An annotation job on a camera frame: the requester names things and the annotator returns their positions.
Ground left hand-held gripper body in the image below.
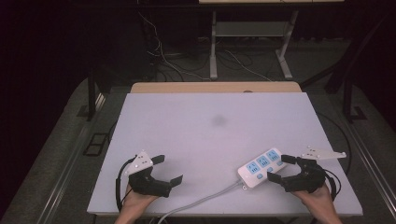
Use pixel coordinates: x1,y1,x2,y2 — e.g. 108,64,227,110
124,149,172,199

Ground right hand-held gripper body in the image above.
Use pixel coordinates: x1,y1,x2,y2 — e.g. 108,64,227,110
279,146,347,194

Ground white power strip blue sockets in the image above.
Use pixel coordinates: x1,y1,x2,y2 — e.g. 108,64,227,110
236,147,289,190

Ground person's left hand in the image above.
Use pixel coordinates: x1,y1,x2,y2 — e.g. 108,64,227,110
120,185,159,217

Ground person's right hand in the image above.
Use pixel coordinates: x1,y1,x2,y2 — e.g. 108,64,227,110
290,184,340,217

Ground white foam board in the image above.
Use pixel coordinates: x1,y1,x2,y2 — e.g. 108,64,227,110
87,91,364,217

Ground black metal stand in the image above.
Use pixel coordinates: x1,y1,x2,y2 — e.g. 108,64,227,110
341,74,369,124

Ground wooden table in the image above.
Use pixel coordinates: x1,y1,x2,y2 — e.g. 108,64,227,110
129,81,303,94

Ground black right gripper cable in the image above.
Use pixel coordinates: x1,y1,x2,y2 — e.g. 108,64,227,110
322,168,342,201

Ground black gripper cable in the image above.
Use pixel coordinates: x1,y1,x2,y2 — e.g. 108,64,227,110
322,168,342,201
115,155,138,213

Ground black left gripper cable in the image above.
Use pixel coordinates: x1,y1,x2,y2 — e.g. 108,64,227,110
115,155,138,213

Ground grey power strip cable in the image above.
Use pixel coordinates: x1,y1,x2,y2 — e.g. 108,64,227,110
157,181,245,224

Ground long black cable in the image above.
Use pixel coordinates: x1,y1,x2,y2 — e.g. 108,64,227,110
315,111,353,175

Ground black floor frame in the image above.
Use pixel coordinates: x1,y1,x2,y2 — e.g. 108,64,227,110
82,133,110,158

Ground aluminium floor rail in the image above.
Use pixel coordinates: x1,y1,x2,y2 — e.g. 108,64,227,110
36,92,107,224
341,119,396,213

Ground white floor cable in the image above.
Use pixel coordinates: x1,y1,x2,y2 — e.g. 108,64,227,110
223,49,273,83
136,10,213,83

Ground white metal desk frame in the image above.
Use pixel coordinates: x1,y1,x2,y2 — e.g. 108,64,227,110
198,0,346,80

